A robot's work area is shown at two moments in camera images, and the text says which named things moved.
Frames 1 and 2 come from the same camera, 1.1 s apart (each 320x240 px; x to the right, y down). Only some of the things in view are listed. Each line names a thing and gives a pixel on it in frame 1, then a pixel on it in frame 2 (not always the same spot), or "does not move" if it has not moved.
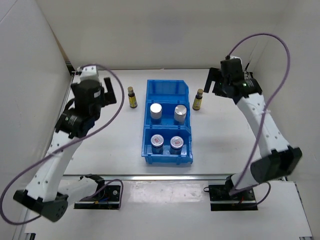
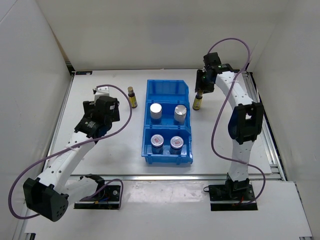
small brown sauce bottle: (132, 98) does not move
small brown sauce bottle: (198, 100) does not move
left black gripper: (109, 97) to (89, 106)
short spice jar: (157, 142) does not move
